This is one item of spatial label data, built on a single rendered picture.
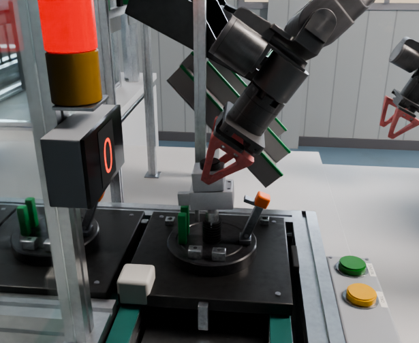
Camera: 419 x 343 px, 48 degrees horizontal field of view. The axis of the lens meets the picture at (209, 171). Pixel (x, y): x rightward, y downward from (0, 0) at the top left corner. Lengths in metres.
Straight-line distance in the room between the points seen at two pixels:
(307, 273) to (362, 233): 0.35
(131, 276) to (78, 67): 0.32
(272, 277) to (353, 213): 0.48
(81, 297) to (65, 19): 0.31
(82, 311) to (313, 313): 0.30
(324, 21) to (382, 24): 3.31
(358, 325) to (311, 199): 0.57
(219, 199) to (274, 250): 0.14
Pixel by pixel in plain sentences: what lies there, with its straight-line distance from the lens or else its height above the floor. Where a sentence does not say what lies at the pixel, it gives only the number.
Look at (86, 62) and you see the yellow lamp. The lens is 0.47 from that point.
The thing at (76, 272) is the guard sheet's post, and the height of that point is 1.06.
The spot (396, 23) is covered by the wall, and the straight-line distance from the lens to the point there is 3.95.
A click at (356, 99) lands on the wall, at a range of 4.01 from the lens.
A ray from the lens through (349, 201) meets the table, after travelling 1.20.
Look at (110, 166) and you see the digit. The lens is 0.51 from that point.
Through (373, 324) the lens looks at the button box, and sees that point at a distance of 0.67.
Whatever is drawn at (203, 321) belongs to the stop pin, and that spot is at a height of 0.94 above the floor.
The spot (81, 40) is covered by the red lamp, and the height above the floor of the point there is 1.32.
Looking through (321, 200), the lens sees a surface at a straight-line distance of 1.19.
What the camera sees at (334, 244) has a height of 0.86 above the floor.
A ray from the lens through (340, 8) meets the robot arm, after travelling 0.66.
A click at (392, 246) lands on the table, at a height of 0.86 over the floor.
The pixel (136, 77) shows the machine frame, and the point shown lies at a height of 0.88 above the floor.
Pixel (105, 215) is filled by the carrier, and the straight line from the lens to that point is 0.88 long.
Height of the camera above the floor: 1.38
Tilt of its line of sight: 23 degrees down
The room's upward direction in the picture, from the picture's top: straight up
